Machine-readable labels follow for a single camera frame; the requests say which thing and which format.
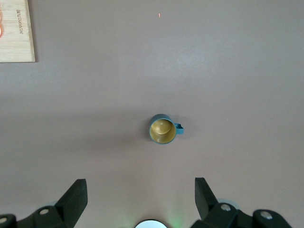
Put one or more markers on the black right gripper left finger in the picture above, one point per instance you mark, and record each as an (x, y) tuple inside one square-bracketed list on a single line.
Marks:
[(69, 206)]

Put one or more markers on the teal ribbed cup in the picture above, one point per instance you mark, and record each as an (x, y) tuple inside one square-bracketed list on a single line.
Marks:
[(162, 133)]

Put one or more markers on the orange slice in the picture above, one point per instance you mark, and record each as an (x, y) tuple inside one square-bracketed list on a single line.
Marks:
[(0, 31)]

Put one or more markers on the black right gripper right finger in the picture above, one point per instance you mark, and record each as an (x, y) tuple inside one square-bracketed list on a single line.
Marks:
[(206, 204)]

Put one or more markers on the brown table cover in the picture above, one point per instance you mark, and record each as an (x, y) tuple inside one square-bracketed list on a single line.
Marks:
[(213, 83)]

